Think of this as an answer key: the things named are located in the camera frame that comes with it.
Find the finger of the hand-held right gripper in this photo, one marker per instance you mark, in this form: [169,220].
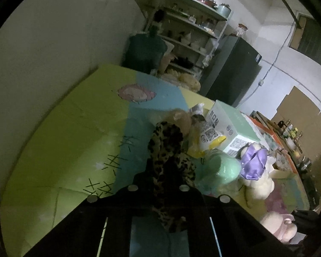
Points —
[307,225]

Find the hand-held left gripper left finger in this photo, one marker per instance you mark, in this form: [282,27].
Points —
[141,182]

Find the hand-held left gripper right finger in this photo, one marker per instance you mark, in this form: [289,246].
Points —
[195,196]

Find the leopard print cloth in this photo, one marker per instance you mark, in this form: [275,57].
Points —
[165,150]

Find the yellow and white packet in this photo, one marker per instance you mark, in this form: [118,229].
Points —
[208,142]

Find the pink plush toy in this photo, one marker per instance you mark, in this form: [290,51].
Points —
[275,225]

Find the mint green plush ball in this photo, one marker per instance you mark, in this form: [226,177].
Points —
[222,168]

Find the white plush with purple bow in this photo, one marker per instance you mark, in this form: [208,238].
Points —
[252,163]

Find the printed cartoon blanket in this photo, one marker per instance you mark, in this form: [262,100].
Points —
[69,139]

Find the mint green carton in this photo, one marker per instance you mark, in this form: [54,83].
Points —
[243,123]

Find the row of condiment bottles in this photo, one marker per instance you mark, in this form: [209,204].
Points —
[291,133]

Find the kitchen counter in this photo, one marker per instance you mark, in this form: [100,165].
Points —
[264,123]

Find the yellow lumpy pile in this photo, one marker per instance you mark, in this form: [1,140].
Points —
[187,80]

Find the dark refrigerator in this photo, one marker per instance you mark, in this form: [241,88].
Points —
[230,72]

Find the blue water jug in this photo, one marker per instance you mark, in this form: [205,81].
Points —
[144,50]

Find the row of white crockery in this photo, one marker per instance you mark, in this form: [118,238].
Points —
[195,42]

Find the glass jar with red lid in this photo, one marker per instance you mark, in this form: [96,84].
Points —
[241,30]

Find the window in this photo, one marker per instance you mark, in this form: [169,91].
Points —
[315,40]

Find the white shelf rack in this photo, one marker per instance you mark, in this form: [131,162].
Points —
[198,5]

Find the light blue pot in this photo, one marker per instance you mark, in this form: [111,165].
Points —
[224,12]

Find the red pot with lid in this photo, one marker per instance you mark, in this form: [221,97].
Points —
[207,1]

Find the cardboard wall sheet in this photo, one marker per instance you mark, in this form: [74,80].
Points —
[297,107]

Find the wall socket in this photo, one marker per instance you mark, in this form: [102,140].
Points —
[261,82]

